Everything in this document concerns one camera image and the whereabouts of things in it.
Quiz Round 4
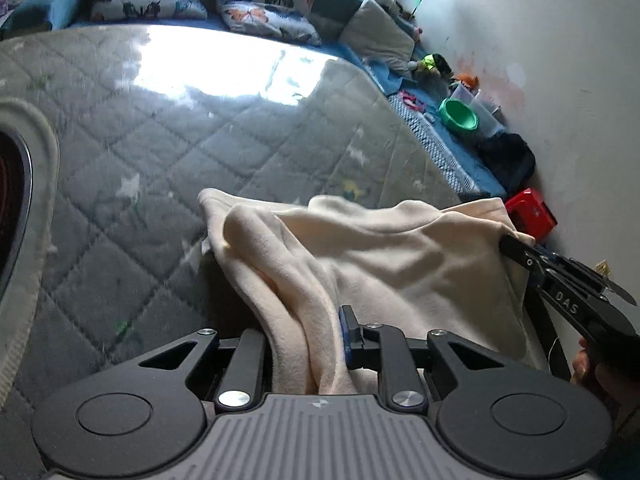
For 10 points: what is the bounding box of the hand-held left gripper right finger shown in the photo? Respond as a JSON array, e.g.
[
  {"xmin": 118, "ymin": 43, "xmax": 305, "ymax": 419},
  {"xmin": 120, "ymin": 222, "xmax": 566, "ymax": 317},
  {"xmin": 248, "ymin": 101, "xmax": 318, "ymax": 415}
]
[{"xmin": 337, "ymin": 305, "xmax": 516, "ymax": 413}]

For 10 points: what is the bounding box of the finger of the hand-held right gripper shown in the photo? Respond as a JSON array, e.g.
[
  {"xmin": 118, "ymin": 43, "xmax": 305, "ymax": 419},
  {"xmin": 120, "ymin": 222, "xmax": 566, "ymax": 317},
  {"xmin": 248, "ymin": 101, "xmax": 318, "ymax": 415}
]
[
  {"xmin": 535, "ymin": 246, "xmax": 639, "ymax": 307},
  {"xmin": 500, "ymin": 234, "xmax": 597, "ymax": 333}
]

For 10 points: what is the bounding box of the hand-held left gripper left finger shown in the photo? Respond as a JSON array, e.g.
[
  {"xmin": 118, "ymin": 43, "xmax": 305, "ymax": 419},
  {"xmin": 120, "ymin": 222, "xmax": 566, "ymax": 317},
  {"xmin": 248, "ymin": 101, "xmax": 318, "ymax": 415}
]
[{"xmin": 137, "ymin": 329, "xmax": 267, "ymax": 411}]

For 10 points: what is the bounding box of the cream knit sweater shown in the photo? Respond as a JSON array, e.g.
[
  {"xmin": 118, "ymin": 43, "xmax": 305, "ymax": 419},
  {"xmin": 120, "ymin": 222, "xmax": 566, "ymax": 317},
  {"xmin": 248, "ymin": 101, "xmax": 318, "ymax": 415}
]
[{"xmin": 197, "ymin": 187, "xmax": 551, "ymax": 396}]

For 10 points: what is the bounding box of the person's right hand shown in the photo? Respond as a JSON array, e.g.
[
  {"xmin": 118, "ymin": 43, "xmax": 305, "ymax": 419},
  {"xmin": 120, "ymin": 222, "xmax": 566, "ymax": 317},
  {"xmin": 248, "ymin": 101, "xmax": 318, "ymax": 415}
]
[{"xmin": 570, "ymin": 337, "xmax": 601, "ymax": 391}]

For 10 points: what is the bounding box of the red toy box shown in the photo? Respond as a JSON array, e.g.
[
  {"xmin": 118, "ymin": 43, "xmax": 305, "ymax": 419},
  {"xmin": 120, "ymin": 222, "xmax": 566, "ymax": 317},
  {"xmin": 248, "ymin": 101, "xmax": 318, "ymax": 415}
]
[{"xmin": 504, "ymin": 187, "xmax": 558, "ymax": 241}]

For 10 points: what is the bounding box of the dark bag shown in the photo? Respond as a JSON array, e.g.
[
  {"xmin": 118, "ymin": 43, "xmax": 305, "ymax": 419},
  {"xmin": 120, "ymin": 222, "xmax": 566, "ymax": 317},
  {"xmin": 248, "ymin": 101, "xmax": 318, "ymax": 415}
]
[{"xmin": 475, "ymin": 132, "xmax": 536, "ymax": 198}]

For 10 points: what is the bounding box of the blue striped blanket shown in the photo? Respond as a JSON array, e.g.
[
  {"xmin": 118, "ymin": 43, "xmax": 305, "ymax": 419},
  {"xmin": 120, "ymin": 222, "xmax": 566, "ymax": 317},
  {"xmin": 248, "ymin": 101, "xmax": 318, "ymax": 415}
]
[{"xmin": 365, "ymin": 57, "xmax": 508, "ymax": 198}]

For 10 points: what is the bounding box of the clear plastic container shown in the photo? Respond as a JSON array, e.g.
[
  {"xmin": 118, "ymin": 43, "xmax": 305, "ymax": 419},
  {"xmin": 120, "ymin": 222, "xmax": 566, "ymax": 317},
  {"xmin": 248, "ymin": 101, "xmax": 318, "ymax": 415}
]
[{"xmin": 447, "ymin": 82, "xmax": 506, "ymax": 141}]

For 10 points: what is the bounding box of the green bowl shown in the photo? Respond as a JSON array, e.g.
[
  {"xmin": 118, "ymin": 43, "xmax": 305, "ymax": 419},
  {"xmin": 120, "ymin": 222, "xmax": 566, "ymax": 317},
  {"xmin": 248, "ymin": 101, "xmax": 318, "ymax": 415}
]
[{"xmin": 439, "ymin": 97, "xmax": 480, "ymax": 135}]

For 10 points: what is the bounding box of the green toy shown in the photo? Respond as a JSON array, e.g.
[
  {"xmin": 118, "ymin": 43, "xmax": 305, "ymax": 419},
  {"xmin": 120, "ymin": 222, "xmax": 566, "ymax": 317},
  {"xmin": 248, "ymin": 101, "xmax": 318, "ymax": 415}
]
[{"xmin": 417, "ymin": 52, "xmax": 453, "ymax": 78}]

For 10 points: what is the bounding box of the grey cushion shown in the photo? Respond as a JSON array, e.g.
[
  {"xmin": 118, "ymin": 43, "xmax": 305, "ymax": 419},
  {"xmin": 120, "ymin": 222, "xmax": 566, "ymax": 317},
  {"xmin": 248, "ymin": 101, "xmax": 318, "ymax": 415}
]
[{"xmin": 340, "ymin": 0, "xmax": 416, "ymax": 73}]

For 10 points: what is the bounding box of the blue sofa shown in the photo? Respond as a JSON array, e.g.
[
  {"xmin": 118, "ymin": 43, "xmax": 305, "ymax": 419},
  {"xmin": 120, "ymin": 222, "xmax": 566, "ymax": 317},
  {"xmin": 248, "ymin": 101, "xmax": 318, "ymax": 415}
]
[{"xmin": 0, "ymin": 0, "xmax": 426, "ymax": 91}]

